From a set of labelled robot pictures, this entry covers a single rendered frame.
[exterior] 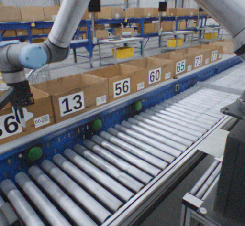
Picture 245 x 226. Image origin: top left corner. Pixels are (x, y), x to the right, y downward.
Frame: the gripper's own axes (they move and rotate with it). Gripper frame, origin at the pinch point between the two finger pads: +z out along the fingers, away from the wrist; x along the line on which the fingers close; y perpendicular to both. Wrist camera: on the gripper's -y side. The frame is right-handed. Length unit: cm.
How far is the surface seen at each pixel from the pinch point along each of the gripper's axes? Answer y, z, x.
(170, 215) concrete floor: 78, 98, -38
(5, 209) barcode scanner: -23, -11, -58
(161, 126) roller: 76, 23, -27
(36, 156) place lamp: 2.5, 18.1, -4.2
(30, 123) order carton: 6.1, 4.4, 4.9
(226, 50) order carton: 295, 6, 14
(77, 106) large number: 33.9, 3.4, 3.5
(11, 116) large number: -1.4, -2.8, 4.7
